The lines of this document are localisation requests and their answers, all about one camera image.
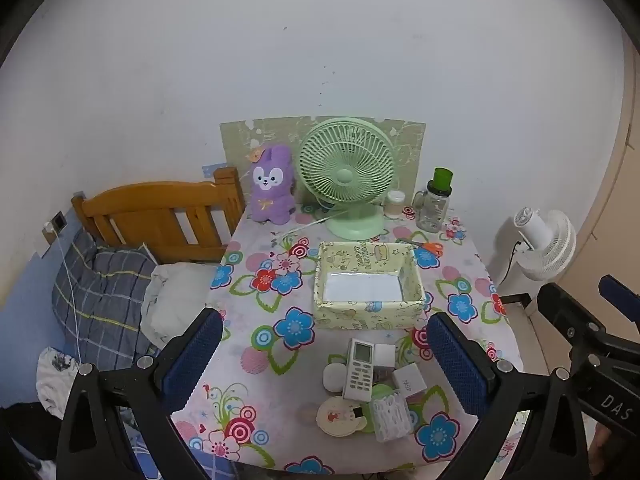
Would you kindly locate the cream round compact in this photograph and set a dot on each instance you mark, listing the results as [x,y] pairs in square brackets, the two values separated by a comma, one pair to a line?
[337,417]

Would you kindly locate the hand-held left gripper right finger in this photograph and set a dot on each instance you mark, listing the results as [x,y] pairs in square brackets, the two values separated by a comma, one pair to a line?
[455,355]

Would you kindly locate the white pillow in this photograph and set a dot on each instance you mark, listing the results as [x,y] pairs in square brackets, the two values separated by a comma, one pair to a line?
[175,290]

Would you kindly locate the yellow patterned storage box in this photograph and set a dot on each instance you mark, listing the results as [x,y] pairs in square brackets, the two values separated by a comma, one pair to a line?
[360,315]

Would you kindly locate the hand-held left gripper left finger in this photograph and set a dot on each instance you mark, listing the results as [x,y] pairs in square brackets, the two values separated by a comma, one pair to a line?
[195,355]

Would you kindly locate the purple plush rabbit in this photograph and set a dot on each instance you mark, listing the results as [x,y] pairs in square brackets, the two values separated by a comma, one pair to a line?
[272,195]

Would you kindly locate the white remote control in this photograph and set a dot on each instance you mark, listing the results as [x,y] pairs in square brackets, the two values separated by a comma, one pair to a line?
[360,370]

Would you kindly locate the green patterned wall paper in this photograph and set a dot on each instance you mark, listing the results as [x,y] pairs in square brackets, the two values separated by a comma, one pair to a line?
[235,145]

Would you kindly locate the grey plaid pillow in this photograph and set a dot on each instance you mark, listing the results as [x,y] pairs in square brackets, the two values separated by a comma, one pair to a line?
[100,290]

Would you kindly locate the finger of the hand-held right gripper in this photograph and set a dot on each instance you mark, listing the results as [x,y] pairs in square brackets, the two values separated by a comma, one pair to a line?
[617,287]
[565,310]

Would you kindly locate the crumpled white grey clothes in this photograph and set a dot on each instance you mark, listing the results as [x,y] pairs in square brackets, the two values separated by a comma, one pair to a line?
[55,380]

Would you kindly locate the blue paper card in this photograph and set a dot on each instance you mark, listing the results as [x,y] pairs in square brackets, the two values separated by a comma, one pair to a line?
[214,170]

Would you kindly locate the glass mug jar green lid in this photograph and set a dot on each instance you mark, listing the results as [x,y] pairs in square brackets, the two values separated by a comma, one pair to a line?
[432,210]

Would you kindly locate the white oval device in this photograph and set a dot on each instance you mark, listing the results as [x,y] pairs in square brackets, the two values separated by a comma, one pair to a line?
[334,377]

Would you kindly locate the cotton swab container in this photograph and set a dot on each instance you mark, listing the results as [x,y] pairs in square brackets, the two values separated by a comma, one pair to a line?
[393,205]

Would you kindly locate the white standing fan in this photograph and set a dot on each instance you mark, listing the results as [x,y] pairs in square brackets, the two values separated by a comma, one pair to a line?
[550,245]

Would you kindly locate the green desk fan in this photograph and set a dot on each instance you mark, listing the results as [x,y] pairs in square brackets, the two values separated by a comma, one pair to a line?
[345,175]

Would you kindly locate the white plug charger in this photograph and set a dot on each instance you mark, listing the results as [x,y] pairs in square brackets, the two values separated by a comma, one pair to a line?
[410,380]

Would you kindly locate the floral tablecloth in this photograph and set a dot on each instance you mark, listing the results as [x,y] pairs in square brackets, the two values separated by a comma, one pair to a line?
[260,375]

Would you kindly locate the wooden bed headboard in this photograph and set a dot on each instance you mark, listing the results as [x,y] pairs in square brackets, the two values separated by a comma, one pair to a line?
[150,200]

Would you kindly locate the green round lid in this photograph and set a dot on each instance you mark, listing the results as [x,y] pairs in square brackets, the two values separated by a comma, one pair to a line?
[382,390]

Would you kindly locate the orange scissors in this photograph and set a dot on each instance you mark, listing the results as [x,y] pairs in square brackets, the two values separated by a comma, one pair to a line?
[432,247]

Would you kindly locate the white square box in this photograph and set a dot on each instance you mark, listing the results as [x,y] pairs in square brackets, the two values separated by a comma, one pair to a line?
[385,355]

